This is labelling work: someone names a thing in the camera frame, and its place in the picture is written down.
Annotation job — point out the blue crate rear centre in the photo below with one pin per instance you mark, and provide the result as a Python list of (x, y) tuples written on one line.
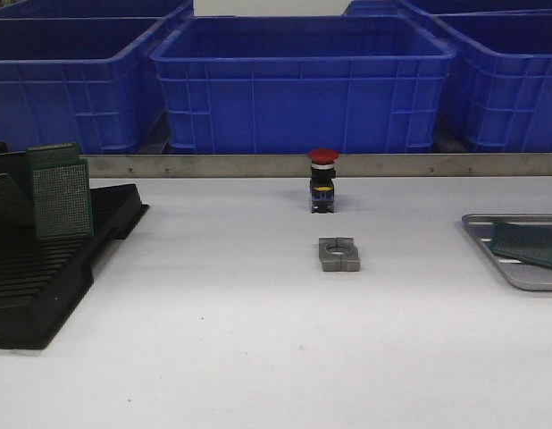
[(367, 8)]

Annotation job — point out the black slotted board rack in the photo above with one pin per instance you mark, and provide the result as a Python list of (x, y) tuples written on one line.
[(42, 281)]

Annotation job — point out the green circuit board in rack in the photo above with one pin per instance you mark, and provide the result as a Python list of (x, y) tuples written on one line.
[(62, 200)]

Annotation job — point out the dark board in rack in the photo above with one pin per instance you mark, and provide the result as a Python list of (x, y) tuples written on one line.
[(15, 207)]

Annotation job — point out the silver metal tray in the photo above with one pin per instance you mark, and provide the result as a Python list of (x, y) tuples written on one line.
[(520, 275)]

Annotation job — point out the green circuit board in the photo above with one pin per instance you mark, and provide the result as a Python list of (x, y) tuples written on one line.
[(528, 244), (62, 200)]

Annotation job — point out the red emergency stop button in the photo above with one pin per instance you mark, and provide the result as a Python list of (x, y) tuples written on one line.
[(321, 184)]

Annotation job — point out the blue crate far left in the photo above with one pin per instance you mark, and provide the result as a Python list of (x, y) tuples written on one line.
[(88, 81)]

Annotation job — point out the blue crate rear right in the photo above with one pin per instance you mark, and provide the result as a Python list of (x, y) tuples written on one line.
[(435, 7)]

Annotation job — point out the blue crate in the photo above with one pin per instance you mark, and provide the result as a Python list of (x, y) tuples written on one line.
[(171, 10), (287, 85), (88, 81), (435, 7), (367, 8), (498, 94)]

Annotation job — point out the rear green board in rack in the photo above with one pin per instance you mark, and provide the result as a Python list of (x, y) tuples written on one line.
[(45, 156)]

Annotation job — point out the grey metal pipe clamp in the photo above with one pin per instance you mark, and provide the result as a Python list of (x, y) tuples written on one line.
[(339, 254)]

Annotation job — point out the blue crate rear left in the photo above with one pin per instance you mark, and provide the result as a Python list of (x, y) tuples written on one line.
[(171, 10)]

